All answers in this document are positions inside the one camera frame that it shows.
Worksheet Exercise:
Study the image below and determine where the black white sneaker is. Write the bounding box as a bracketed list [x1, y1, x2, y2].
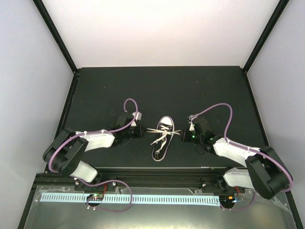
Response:
[148, 116, 177, 162]

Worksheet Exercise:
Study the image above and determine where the white shoelace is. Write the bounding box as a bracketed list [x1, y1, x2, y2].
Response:
[147, 124, 180, 148]

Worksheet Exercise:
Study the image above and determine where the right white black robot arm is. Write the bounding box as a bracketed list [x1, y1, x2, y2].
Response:
[181, 117, 293, 199]

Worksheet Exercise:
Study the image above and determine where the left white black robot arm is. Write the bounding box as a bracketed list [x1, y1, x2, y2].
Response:
[42, 112, 144, 190]

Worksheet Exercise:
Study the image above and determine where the black table mat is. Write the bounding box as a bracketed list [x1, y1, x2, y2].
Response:
[63, 66, 267, 168]

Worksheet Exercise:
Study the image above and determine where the right controller board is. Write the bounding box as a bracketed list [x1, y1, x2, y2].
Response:
[219, 196, 240, 203]

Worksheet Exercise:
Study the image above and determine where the controller board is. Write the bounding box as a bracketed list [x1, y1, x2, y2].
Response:
[86, 194, 104, 201]
[219, 196, 240, 203]

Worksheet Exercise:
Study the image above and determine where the left controller board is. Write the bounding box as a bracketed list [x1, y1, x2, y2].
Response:
[86, 194, 104, 201]

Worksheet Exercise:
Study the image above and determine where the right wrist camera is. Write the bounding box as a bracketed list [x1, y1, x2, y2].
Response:
[188, 114, 199, 131]

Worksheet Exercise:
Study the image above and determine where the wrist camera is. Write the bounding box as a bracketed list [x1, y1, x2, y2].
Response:
[131, 112, 142, 127]
[188, 114, 199, 131]

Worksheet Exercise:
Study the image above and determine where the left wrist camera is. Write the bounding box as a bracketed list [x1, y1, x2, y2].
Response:
[131, 112, 142, 127]

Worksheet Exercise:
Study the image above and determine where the black aluminium rail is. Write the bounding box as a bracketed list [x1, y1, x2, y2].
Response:
[73, 167, 227, 190]

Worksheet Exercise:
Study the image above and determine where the black left frame post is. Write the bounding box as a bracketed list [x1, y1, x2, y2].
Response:
[33, 0, 78, 74]

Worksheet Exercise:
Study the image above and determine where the black frame post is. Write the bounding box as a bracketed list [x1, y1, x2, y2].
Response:
[243, 0, 290, 73]
[33, 0, 78, 74]

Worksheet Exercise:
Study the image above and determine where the white slotted cable duct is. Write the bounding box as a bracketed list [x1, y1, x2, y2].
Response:
[40, 193, 220, 207]

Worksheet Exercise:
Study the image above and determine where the black right frame post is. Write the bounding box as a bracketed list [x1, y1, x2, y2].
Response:
[243, 0, 290, 73]

